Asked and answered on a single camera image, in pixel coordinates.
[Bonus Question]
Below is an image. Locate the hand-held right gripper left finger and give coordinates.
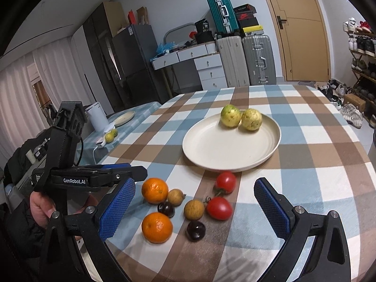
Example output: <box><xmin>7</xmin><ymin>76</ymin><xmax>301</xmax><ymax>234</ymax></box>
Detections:
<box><xmin>41</xmin><ymin>178</ymin><xmax>136</xmax><ymax>282</ymax></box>

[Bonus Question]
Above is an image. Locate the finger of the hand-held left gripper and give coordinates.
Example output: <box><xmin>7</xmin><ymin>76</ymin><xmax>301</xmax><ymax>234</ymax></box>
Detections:
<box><xmin>73</xmin><ymin>162</ymin><xmax>132</xmax><ymax>172</ymax></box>
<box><xmin>97</xmin><ymin>166</ymin><xmax>148</xmax><ymax>188</ymax></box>

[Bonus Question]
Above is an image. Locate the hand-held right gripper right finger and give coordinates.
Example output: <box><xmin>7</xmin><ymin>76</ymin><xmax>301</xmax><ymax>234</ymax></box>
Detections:
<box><xmin>254</xmin><ymin>178</ymin><xmax>351</xmax><ymax>282</ymax></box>

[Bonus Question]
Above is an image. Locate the orange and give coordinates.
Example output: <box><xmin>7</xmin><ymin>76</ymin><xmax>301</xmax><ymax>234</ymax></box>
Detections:
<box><xmin>141</xmin><ymin>178</ymin><xmax>169</xmax><ymax>204</ymax></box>
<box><xmin>141</xmin><ymin>212</ymin><xmax>173</xmax><ymax>244</ymax></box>

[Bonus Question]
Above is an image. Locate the dark purple plum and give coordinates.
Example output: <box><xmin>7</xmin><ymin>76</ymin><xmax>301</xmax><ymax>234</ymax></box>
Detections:
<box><xmin>157</xmin><ymin>201</ymin><xmax>176</xmax><ymax>217</ymax></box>
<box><xmin>187</xmin><ymin>220</ymin><xmax>206</xmax><ymax>241</ymax></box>

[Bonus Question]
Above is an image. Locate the brown longan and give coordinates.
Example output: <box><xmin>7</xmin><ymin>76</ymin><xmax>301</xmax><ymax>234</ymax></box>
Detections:
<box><xmin>184</xmin><ymin>199</ymin><xmax>205</xmax><ymax>221</ymax></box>
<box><xmin>167</xmin><ymin>188</ymin><xmax>186</xmax><ymax>206</ymax></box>

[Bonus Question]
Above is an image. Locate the red tomato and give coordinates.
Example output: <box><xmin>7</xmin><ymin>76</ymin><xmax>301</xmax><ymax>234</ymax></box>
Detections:
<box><xmin>206</xmin><ymin>196</ymin><xmax>234</xmax><ymax>221</ymax></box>
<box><xmin>214</xmin><ymin>171</ymin><xmax>237</xmax><ymax>196</ymax></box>

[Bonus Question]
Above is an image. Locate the cream round plate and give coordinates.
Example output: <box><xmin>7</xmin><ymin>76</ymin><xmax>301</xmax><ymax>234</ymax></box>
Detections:
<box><xmin>182</xmin><ymin>113</ymin><xmax>282</xmax><ymax>172</ymax></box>

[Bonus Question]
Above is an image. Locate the person's left forearm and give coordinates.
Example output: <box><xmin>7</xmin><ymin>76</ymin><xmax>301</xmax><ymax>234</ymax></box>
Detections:
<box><xmin>0</xmin><ymin>201</ymin><xmax>47</xmax><ymax>282</ymax></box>

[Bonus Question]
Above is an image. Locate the person's left hand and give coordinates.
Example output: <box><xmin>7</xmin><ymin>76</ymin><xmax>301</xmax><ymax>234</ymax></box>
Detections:
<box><xmin>29</xmin><ymin>193</ymin><xmax>57</xmax><ymax>230</ymax></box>

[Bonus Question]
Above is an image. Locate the small cream plate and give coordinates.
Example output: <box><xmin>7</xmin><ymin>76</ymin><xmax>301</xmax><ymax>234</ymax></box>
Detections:
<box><xmin>113</xmin><ymin>111</ymin><xmax>136</xmax><ymax>127</ymax></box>

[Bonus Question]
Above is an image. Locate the checked tablecloth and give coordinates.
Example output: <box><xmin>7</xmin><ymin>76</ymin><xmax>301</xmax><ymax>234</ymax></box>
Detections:
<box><xmin>79</xmin><ymin>85</ymin><xmax>376</xmax><ymax>282</ymax></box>

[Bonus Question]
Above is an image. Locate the white curtain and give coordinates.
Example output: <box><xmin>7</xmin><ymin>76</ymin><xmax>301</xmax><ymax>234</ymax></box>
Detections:
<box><xmin>0</xmin><ymin>32</ymin><xmax>89</xmax><ymax>159</ymax></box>

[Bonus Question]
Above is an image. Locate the yellow guava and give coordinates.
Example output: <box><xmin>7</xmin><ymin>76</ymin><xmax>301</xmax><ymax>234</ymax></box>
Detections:
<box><xmin>241</xmin><ymin>109</ymin><xmax>263</xmax><ymax>131</ymax></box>

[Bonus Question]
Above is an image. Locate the dark wardrobe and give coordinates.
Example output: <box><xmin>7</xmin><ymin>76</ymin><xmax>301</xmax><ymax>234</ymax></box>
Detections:
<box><xmin>83</xmin><ymin>2</ymin><xmax>127</xmax><ymax>112</ymax></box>

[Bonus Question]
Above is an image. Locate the green guava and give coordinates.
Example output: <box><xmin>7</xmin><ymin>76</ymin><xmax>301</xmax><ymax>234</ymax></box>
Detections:
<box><xmin>221</xmin><ymin>105</ymin><xmax>242</xmax><ymax>128</ymax></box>

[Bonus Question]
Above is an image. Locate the grey fridge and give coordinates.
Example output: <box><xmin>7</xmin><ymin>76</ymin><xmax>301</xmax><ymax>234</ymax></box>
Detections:
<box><xmin>112</xmin><ymin>24</ymin><xmax>161</xmax><ymax>106</ymax></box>

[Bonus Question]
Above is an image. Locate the blue plastic bag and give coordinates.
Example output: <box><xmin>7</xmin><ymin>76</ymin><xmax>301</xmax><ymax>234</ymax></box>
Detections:
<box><xmin>156</xmin><ymin>43</ymin><xmax>177</xmax><ymax>56</ymax></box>

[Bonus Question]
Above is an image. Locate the small cardboard box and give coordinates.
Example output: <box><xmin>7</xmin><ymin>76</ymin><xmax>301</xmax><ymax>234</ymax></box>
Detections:
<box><xmin>344</xmin><ymin>93</ymin><xmax>366</xmax><ymax>112</ymax></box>

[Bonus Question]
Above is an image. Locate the white desk with drawers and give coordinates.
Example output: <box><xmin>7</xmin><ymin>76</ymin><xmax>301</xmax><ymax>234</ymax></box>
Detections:
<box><xmin>152</xmin><ymin>42</ymin><xmax>228</xmax><ymax>91</ymax></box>

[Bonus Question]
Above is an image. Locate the large cardboard box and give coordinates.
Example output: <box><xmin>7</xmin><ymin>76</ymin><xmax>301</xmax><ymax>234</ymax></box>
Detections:
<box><xmin>103</xmin><ymin>1</ymin><xmax>130</xmax><ymax>37</ymax></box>

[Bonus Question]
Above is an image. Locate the silver suitcase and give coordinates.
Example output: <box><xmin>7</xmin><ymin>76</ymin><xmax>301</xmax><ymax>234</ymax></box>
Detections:
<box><xmin>241</xmin><ymin>35</ymin><xmax>277</xmax><ymax>86</ymax></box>

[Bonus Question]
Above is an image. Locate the beige suitcase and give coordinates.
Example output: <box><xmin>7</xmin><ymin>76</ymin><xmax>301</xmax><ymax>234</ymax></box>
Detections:
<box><xmin>216</xmin><ymin>35</ymin><xmax>250</xmax><ymax>88</ymax></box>

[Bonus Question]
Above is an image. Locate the brown box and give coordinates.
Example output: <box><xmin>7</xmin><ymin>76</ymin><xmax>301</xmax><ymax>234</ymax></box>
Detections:
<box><xmin>136</xmin><ymin>6</ymin><xmax>149</xmax><ymax>25</ymax></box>

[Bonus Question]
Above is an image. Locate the black bag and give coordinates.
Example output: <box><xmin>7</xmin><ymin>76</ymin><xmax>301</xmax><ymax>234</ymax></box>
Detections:
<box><xmin>194</xmin><ymin>31</ymin><xmax>218</xmax><ymax>44</ymax></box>

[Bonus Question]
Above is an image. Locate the black printed box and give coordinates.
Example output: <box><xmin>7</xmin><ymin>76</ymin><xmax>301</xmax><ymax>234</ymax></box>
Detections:
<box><xmin>194</xmin><ymin>19</ymin><xmax>211</xmax><ymax>33</ymax></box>

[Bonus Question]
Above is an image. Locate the wooden shoe rack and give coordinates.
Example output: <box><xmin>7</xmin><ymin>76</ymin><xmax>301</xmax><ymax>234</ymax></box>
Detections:
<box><xmin>342</xmin><ymin>20</ymin><xmax>376</xmax><ymax>115</ymax></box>

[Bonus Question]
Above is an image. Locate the wooden door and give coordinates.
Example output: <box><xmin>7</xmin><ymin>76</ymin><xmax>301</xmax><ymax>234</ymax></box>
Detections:
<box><xmin>257</xmin><ymin>0</ymin><xmax>329</xmax><ymax>82</ymax></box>

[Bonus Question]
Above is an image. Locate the yellow and black shoe box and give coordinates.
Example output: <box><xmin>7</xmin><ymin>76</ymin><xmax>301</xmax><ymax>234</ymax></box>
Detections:
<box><xmin>241</xmin><ymin>25</ymin><xmax>265</xmax><ymax>37</ymax></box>

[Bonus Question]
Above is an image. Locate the teal suitcase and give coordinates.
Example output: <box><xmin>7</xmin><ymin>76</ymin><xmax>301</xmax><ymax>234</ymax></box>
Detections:
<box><xmin>206</xmin><ymin>0</ymin><xmax>240</xmax><ymax>34</ymax></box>

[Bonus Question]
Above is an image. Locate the plain black shoe box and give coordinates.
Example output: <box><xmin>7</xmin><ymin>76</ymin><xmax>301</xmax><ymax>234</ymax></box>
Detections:
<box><xmin>238</xmin><ymin>17</ymin><xmax>259</xmax><ymax>28</ymax></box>

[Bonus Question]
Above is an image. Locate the black cable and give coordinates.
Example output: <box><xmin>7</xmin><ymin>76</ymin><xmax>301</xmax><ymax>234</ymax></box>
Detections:
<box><xmin>75</xmin><ymin>137</ymin><xmax>85</xmax><ymax>165</ymax></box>

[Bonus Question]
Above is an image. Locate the grey arched frame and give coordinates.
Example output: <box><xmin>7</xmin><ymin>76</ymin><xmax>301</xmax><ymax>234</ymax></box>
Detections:
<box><xmin>163</xmin><ymin>23</ymin><xmax>196</xmax><ymax>46</ymax></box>

